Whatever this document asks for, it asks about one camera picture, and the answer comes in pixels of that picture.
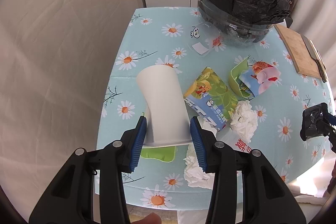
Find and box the white paper cup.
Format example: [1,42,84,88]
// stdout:
[136,65,191,148]

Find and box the green broken cup piece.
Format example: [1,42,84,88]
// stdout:
[228,56,253,100]

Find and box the kitchen knife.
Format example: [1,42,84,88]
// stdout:
[301,35,328,83]

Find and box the clear cup red text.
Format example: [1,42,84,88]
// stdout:
[187,22,225,56]

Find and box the small green cup fragment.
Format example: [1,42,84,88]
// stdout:
[141,146,177,162]

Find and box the wooden cutting board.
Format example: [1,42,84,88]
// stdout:
[274,24,326,82]

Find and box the daisy pattern tablecloth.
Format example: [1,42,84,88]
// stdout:
[97,7,335,210]

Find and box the pink blue snack wrapper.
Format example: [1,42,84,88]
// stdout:
[237,61,281,98]

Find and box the left hand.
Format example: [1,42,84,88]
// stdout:
[131,213,162,224]

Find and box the white tissue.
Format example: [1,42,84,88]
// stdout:
[183,144,215,189]
[230,101,258,143]

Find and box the clear plastic bin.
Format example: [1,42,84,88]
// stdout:
[198,0,273,47]

